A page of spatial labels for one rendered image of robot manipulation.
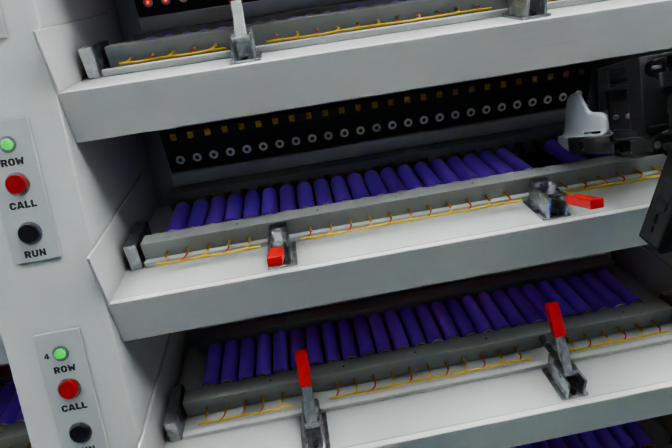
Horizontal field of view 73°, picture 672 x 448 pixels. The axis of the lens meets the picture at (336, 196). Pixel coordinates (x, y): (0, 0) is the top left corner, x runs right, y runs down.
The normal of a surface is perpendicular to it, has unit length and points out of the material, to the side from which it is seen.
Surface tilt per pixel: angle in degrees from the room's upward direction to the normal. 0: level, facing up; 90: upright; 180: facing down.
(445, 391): 20
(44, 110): 90
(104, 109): 110
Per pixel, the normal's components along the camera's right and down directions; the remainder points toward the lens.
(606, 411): 0.13, 0.44
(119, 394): 0.07, 0.11
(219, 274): -0.13, -0.88
